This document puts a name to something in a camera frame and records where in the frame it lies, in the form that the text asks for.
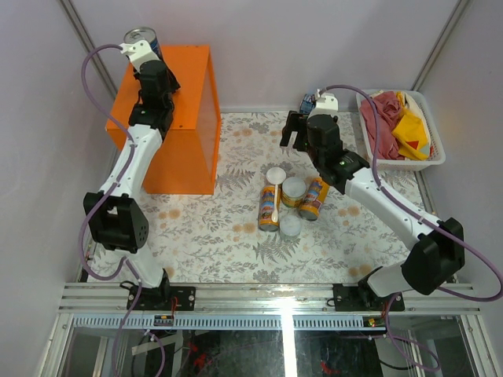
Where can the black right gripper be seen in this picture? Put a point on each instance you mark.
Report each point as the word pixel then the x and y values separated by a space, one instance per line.
pixel 294 122

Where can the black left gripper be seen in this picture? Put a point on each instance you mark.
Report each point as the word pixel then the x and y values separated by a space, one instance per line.
pixel 170 86

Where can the blue tin can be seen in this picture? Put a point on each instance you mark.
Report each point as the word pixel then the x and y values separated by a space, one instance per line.
pixel 307 104
pixel 147 34

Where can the orange wooden box shelf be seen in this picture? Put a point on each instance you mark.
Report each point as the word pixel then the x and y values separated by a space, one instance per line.
pixel 185 160

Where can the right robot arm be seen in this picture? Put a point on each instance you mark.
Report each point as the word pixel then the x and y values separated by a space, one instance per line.
pixel 433 254

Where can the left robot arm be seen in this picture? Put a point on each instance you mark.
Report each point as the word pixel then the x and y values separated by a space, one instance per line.
pixel 116 220

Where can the lying blue tin can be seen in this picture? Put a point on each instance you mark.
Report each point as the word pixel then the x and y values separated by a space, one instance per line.
pixel 307 104

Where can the rear can white lid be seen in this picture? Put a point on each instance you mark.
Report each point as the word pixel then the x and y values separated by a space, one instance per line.
pixel 275 175

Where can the upright yellow can white lid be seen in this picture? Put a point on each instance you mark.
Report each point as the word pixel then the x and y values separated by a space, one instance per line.
pixel 293 190

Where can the lying yellow porridge can right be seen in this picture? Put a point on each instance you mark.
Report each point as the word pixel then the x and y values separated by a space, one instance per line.
pixel 312 202

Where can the pink cloth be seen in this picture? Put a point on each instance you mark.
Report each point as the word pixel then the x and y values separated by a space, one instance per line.
pixel 389 110

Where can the lying yellow can with spoon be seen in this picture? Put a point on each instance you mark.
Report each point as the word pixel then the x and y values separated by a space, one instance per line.
pixel 268 199

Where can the yellow cloth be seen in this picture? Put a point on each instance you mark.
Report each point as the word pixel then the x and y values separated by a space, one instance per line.
pixel 411 131

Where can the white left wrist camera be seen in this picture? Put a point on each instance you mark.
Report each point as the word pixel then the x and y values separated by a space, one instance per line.
pixel 138 53

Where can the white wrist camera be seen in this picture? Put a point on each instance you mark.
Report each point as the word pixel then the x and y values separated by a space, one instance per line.
pixel 325 103
pixel 138 53

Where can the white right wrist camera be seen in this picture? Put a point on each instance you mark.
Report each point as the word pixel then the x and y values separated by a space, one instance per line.
pixel 325 103

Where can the aluminium mounting rail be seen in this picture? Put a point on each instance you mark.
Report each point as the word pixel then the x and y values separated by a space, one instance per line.
pixel 255 299

